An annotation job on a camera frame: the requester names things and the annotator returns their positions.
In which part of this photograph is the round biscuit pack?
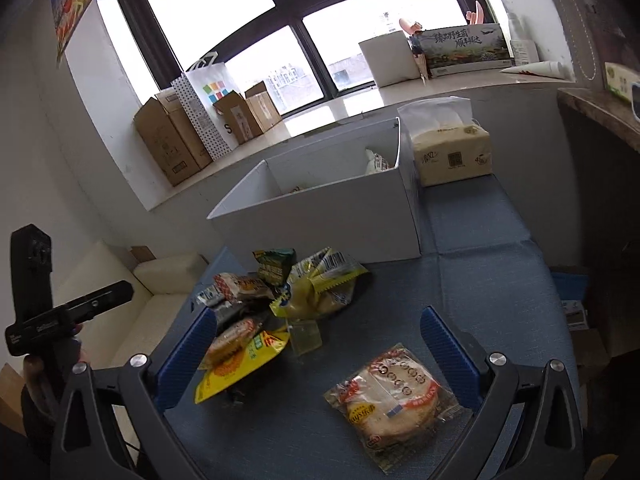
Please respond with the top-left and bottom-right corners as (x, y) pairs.
(198, 316), (264, 370)

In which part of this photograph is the Lay's rice cracker pack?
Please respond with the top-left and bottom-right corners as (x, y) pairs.
(323, 344), (463, 474)

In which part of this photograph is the red white snack pack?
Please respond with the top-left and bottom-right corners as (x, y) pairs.
(214, 272), (273, 302)

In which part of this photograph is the clear jelly cup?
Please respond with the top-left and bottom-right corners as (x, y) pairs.
(288, 320), (322, 356)

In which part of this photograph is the green snack packet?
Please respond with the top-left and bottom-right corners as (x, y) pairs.
(253, 248), (296, 287)

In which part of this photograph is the yellow green snack bag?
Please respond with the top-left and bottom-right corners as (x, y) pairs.
(270, 247), (368, 321)

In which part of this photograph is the cream sofa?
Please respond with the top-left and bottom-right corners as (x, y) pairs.
(54, 240), (206, 370)

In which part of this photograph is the blue tablecloth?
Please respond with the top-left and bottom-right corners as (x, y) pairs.
(165, 177), (582, 479)

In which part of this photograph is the white storage box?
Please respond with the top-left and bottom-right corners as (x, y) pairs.
(207, 118), (421, 270)

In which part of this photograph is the tissue paper pack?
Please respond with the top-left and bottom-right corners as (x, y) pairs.
(398, 96), (492, 188)

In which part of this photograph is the large brown cardboard box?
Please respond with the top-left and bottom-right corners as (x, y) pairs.
(134, 88), (213, 186)

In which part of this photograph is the small open cardboard box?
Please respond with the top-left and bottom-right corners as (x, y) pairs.
(214, 81), (282, 144)

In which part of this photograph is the white dotted paper bag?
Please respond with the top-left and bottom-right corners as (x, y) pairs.
(171, 51), (239, 160)

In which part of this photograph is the landscape printed box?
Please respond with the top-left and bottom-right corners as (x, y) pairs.
(419, 23), (512, 78)

